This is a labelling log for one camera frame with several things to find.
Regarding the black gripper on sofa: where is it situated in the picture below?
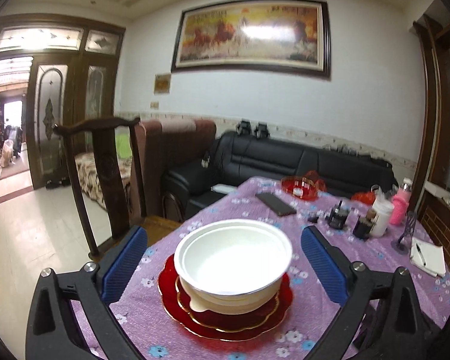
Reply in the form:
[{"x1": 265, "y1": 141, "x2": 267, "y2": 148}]
[
  {"x1": 235, "y1": 119, "x2": 252, "y2": 136},
  {"x1": 253, "y1": 123, "x2": 270, "y2": 140}
]

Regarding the framed horse painting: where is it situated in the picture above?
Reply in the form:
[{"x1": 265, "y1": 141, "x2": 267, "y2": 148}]
[{"x1": 171, "y1": 0, "x2": 332, "y2": 79}]

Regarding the black device with cable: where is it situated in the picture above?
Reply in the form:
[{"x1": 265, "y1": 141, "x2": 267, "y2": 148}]
[{"x1": 326, "y1": 201, "x2": 350, "y2": 230}]

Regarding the small framed certificate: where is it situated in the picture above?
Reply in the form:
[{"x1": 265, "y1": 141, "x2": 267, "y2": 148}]
[{"x1": 153, "y1": 73, "x2": 171, "y2": 94}]

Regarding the black pen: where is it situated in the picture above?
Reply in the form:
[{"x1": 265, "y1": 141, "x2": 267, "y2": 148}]
[{"x1": 415, "y1": 243, "x2": 427, "y2": 267}]

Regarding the purple phone stand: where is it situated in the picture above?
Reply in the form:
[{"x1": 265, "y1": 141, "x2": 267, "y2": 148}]
[{"x1": 391, "y1": 211, "x2": 417, "y2": 255}]

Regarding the purple floral tablecloth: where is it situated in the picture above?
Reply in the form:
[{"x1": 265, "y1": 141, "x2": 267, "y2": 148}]
[{"x1": 70, "y1": 175, "x2": 450, "y2": 360}]

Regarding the dark wooden chair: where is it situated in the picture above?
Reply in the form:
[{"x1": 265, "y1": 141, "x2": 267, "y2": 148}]
[{"x1": 52, "y1": 116, "x2": 179, "y2": 263}]

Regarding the black leather sofa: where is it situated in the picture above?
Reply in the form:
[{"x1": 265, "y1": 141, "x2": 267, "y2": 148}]
[{"x1": 161, "y1": 131, "x2": 398, "y2": 222}]

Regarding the floral patterned bed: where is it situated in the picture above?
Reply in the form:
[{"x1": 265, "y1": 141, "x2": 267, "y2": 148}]
[{"x1": 75, "y1": 152, "x2": 132, "y2": 210}]

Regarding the cream plastic bowl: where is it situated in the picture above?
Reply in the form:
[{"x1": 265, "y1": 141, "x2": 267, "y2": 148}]
[{"x1": 175, "y1": 277, "x2": 282, "y2": 315}]

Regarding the white foam bowl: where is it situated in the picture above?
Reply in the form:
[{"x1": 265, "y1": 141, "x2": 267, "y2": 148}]
[{"x1": 174, "y1": 219, "x2": 293, "y2": 296}]

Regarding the black gripper on sofa right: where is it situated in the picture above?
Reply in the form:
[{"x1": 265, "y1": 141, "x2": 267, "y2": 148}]
[{"x1": 253, "y1": 123, "x2": 270, "y2": 140}]

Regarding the white notebook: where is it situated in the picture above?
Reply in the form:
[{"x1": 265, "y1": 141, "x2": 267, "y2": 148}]
[{"x1": 410, "y1": 237, "x2": 446, "y2": 278}]

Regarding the red plastic bag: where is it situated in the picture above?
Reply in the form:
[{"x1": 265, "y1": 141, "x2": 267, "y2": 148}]
[{"x1": 351, "y1": 191, "x2": 376, "y2": 206}]

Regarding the black cylindrical container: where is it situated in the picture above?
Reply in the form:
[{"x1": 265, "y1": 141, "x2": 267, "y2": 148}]
[{"x1": 353, "y1": 210, "x2": 376, "y2": 241}]

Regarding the white plastic jar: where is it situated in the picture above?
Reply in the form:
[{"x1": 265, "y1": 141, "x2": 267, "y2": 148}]
[{"x1": 370, "y1": 197, "x2": 394, "y2": 237}]

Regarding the pink water bottle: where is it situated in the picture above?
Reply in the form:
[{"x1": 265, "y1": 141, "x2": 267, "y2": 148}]
[{"x1": 389, "y1": 178, "x2": 413, "y2": 226}]

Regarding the wooden glass door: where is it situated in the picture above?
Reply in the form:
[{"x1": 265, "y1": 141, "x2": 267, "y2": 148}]
[{"x1": 0, "y1": 13, "x2": 126, "y2": 189}]

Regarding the small red plate far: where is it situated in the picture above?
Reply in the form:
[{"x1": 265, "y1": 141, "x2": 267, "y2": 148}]
[{"x1": 280, "y1": 175, "x2": 320, "y2": 202}]

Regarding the black power adapter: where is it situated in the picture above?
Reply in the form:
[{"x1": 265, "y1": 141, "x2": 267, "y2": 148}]
[{"x1": 307, "y1": 213, "x2": 320, "y2": 224}]

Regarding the black gripper on sofa left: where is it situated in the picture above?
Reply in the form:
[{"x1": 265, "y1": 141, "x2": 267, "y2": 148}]
[{"x1": 235, "y1": 119, "x2": 252, "y2": 136}]

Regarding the large red scalloped plate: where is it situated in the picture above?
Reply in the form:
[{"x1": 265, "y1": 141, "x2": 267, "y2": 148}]
[{"x1": 157, "y1": 255, "x2": 293, "y2": 342}]

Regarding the black smartphone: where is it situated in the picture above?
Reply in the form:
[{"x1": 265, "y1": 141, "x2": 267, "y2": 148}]
[{"x1": 255, "y1": 193, "x2": 297, "y2": 217}]

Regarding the white paper on sofa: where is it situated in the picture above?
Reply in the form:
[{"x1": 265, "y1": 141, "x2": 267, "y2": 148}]
[{"x1": 211, "y1": 184, "x2": 237, "y2": 194}]

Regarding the brown armchair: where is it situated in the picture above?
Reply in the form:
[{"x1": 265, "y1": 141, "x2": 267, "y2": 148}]
[{"x1": 128, "y1": 119, "x2": 217, "y2": 222}]

